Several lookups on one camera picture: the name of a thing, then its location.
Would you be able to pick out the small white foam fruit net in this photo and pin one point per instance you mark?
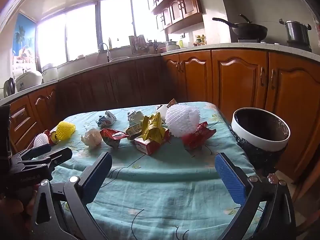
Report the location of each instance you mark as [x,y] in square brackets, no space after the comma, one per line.
[41,140]

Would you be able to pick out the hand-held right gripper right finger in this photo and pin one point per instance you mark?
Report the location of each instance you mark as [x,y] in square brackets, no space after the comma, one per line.
[230,180]

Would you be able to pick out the white rice cooker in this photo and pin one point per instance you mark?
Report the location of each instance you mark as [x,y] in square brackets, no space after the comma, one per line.
[28,80]

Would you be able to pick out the utensil drying rack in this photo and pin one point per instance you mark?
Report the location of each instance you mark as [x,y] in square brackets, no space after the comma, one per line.
[137,43]

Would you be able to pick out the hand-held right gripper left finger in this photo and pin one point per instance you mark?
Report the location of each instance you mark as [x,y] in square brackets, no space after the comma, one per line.
[97,177]

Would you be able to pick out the green lid seasoning jar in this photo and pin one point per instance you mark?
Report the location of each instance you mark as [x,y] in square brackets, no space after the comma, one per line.
[198,41]

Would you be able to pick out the wooden cabinets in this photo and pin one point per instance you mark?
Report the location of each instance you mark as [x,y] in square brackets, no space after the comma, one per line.
[185,2]
[237,80]

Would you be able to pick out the yellow foam fruit net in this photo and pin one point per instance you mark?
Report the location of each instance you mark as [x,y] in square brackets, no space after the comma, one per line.
[65,130]

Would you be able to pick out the kitchen window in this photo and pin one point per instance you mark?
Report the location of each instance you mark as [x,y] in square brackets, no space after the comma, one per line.
[82,30]

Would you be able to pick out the shiny red snack wrapper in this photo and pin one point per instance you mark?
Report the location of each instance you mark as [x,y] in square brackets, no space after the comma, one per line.
[112,135]

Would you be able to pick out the black wok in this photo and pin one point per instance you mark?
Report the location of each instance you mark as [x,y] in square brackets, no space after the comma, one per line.
[250,31]

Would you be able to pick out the white pot with lid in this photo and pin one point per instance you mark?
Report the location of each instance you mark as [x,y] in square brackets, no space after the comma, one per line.
[171,46]

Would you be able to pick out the metal utensil holder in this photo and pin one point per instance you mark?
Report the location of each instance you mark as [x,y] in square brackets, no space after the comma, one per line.
[153,45]

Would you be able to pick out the speckled kitchen countertop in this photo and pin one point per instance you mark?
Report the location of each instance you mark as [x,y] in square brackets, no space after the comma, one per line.
[225,46]

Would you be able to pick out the wooden upper cabinets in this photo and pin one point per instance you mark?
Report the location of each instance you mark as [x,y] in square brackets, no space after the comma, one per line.
[185,2]

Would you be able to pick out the large red snack wrapper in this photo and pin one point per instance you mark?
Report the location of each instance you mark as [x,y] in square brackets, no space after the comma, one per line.
[197,136]

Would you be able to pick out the yellow dish soap bottle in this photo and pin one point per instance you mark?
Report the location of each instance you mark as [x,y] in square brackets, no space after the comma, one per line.
[110,43]

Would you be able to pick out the red white carton box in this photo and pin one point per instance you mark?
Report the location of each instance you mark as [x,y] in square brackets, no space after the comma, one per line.
[150,146]

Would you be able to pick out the crumpled white tissue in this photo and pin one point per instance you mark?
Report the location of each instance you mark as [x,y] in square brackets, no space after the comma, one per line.
[92,137]

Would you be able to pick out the crumpled grey paper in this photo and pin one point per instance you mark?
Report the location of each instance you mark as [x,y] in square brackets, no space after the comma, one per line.
[135,117]

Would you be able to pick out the yellow snack wrapper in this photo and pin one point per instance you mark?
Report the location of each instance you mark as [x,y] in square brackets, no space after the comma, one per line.
[152,127]

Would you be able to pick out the gas stove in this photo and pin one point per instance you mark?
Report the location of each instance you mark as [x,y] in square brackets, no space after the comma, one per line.
[298,47]

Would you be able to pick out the white round cooker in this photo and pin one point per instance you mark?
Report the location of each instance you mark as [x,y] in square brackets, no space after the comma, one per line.
[50,72]

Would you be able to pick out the black kettle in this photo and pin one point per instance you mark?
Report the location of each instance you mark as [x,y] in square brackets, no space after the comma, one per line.
[8,88]

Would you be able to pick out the yellow lid seasoning jar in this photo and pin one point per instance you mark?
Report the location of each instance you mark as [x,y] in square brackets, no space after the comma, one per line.
[203,40]

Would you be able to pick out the blue wall poster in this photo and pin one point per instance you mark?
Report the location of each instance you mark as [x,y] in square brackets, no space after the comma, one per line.
[23,37]

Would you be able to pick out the teal floral tablecloth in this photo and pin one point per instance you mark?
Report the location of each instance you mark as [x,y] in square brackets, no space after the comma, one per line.
[162,192]

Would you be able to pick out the chrome sink faucet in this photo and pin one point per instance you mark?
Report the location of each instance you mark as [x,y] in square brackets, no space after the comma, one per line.
[108,55]

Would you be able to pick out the white rimmed bin with black bag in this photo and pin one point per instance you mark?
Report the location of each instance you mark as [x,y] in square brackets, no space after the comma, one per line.
[257,142]

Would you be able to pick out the crumpled silver wrapper left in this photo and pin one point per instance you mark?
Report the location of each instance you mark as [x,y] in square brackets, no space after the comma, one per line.
[107,119]

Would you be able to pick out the large white foam fruit net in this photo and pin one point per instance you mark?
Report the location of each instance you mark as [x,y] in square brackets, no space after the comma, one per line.
[183,121]

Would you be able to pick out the person's left hand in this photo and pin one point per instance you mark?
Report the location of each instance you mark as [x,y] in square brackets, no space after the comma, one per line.
[13,212]

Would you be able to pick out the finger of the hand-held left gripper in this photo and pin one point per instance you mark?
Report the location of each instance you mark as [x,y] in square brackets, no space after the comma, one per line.
[55,158]
[35,152]

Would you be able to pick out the brown cardboard piece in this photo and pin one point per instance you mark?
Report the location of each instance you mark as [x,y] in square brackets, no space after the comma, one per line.
[172,103]

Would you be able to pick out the steel cooking pot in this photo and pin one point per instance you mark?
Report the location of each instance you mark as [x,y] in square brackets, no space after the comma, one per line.
[297,33]

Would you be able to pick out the small tan carton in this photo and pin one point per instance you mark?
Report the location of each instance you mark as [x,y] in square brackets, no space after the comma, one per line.
[133,131]

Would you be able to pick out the wooden lower cabinets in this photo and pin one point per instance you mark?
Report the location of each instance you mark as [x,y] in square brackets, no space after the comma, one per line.
[237,80]

